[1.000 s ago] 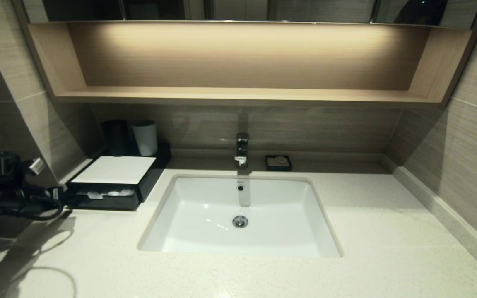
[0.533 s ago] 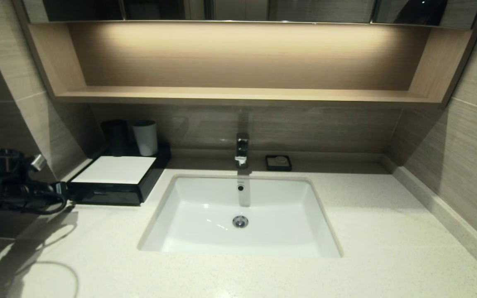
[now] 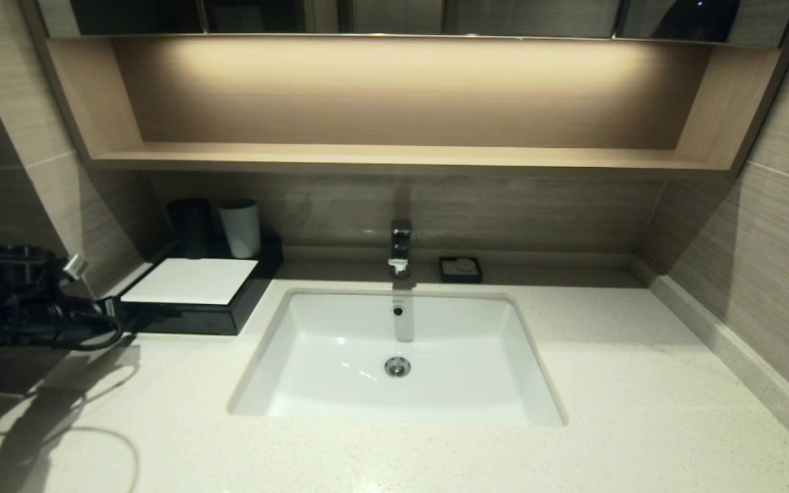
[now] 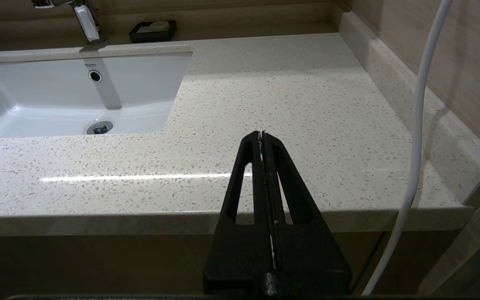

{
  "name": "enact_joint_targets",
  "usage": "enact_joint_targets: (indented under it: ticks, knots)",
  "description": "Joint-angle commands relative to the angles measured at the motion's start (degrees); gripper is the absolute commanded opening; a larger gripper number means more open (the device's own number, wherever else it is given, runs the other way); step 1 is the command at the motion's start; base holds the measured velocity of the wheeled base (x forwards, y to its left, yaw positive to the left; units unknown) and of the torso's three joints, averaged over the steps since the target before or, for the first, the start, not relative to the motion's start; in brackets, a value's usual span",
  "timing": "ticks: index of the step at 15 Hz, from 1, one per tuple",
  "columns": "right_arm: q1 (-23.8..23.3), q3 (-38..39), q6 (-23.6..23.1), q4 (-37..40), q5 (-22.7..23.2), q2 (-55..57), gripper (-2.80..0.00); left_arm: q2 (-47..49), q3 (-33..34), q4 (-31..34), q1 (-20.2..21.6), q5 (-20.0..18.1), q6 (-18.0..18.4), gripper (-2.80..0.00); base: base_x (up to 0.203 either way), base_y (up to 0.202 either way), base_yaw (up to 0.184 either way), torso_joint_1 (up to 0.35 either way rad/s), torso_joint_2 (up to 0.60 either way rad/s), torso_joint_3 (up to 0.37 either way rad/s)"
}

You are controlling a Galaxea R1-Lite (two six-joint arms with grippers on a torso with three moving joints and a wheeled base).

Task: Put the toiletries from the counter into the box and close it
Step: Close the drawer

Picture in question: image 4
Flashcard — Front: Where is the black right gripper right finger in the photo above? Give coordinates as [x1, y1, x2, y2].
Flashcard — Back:
[262, 131, 352, 293]

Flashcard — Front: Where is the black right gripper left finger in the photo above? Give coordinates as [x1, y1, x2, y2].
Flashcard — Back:
[203, 131, 275, 292]

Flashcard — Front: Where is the brown vanity cabinet front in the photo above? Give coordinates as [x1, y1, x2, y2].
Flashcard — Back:
[0, 229, 468, 297]

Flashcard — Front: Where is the chrome sink drain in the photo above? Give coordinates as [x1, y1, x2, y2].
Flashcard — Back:
[86, 121, 113, 135]

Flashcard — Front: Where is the black soap dish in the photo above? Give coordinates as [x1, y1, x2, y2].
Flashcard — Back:
[129, 20, 178, 43]

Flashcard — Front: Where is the white sink basin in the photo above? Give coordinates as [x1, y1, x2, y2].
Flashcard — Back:
[0, 44, 194, 139]

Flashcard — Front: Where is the chrome faucet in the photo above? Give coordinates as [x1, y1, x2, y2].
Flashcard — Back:
[31, 0, 108, 45]

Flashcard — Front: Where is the white hanging cable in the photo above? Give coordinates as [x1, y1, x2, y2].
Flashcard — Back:
[361, 0, 453, 295]

